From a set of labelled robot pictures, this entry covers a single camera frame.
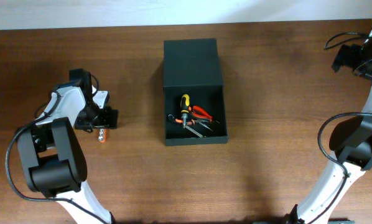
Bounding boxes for orange socket bit holder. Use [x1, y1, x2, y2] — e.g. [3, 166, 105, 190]
[98, 129, 107, 143]

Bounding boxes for silver ratchet wrench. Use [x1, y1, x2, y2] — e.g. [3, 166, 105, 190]
[167, 114, 205, 138]

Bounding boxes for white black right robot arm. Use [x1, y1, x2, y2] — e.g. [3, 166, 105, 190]
[281, 25, 372, 223]

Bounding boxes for black yellow stubby screwdriver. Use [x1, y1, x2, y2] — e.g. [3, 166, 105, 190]
[180, 94, 190, 128]

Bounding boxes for orange black needle nose pliers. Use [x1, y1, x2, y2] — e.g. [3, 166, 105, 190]
[188, 112, 213, 131]

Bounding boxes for black box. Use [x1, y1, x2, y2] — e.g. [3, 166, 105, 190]
[164, 39, 228, 146]

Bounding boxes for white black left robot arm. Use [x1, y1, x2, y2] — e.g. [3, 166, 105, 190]
[7, 68, 118, 223]

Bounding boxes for red black cutting pliers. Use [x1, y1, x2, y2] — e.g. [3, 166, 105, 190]
[188, 105, 218, 123]

